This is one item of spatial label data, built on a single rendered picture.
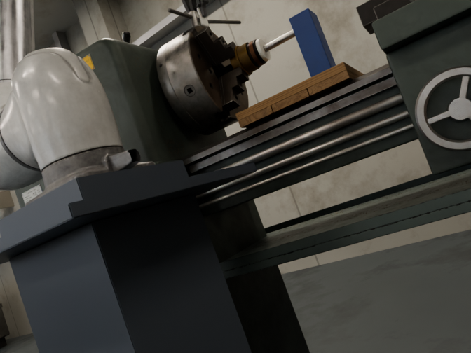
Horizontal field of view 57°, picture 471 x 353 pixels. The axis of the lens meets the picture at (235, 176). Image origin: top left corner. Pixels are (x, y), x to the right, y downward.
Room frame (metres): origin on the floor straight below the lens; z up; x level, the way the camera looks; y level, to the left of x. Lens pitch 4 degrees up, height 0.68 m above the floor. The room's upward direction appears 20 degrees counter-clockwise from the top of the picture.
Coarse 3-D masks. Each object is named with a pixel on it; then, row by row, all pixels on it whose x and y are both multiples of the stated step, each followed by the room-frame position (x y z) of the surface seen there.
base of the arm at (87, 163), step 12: (72, 156) 0.73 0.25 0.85; (84, 156) 0.73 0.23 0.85; (96, 156) 0.74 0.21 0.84; (108, 156) 0.74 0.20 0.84; (120, 156) 0.73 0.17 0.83; (132, 156) 0.75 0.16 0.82; (48, 168) 0.74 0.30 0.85; (60, 168) 0.73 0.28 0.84; (72, 168) 0.72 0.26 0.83; (84, 168) 0.73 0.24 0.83; (96, 168) 0.73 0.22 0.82; (108, 168) 0.74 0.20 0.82; (120, 168) 0.74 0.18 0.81; (48, 180) 0.74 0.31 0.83; (60, 180) 0.73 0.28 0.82; (48, 192) 0.74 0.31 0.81
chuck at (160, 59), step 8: (160, 48) 1.28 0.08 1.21; (160, 56) 1.24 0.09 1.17; (160, 64) 1.23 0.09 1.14; (160, 72) 1.22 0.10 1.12; (160, 80) 1.22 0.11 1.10; (168, 80) 1.21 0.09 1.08; (168, 88) 1.22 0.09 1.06; (168, 96) 1.22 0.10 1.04; (176, 96) 1.22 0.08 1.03; (176, 104) 1.23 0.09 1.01; (176, 112) 1.24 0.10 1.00; (184, 112) 1.24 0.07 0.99; (184, 120) 1.26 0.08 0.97; (192, 120) 1.26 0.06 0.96; (192, 128) 1.29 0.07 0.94; (200, 128) 1.30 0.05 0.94
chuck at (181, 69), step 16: (176, 48) 1.21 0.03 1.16; (192, 48) 1.19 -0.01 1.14; (176, 64) 1.20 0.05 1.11; (192, 64) 1.17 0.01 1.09; (208, 64) 1.25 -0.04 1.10; (224, 64) 1.35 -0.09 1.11; (176, 80) 1.20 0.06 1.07; (192, 80) 1.18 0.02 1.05; (208, 80) 1.22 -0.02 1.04; (192, 96) 1.20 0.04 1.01; (208, 96) 1.19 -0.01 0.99; (240, 96) 1.38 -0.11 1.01; (192, 112) 1.24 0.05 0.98; (208, 112) 1.23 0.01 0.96; (208, 128) 1.30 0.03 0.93
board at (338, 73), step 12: (324, 72) 1.00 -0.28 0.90; (336, 72) 0.99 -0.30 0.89; (348, 72) 0.99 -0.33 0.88; (360, 72) 1.16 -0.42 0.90; (300, 84) 1.03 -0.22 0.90; (312, 84) 1.02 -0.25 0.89; (324, 84) 1.00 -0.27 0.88; (336, 84) 1.00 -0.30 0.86; (276, 96) 1.06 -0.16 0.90; (288, 96) 1.04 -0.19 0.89; (300, 96) 1.03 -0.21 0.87; (312, 96) 1.05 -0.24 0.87; (252, 108) 1.09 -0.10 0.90; (264, 108) 1.08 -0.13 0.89; (276, 108) 1.06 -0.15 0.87; (288, 108) 1.08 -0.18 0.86; (240, 120) 1.11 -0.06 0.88; (252, 120) 1.10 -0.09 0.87
